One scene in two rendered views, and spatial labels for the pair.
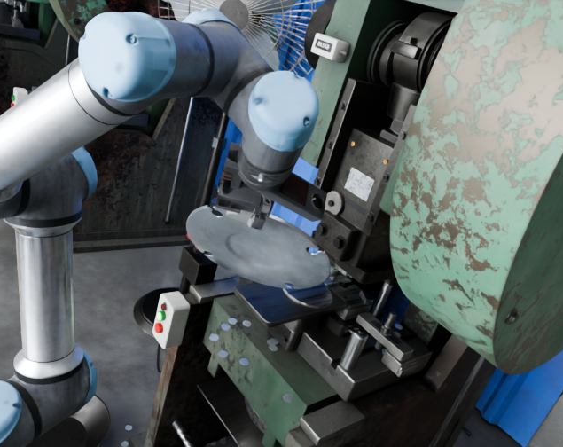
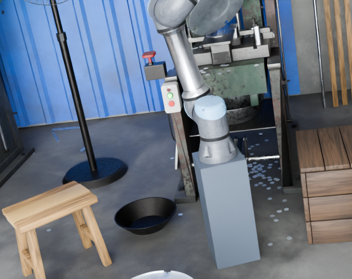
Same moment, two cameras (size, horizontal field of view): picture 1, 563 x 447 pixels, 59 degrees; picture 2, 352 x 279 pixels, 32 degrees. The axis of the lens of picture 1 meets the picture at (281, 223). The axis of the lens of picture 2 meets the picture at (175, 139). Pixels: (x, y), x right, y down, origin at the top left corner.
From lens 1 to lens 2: 207 cm
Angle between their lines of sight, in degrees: 31
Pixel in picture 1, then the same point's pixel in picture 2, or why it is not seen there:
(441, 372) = (274, 39)
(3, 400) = (210, 97)
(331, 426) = (277, 60)
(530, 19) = not seen: outside the picture
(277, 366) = (238, 65)
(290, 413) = (258, 75)
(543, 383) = (286, 53)
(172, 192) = not seen: outside the picture
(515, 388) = not seen: hidden behind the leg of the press
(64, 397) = not seen: hidden behind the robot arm
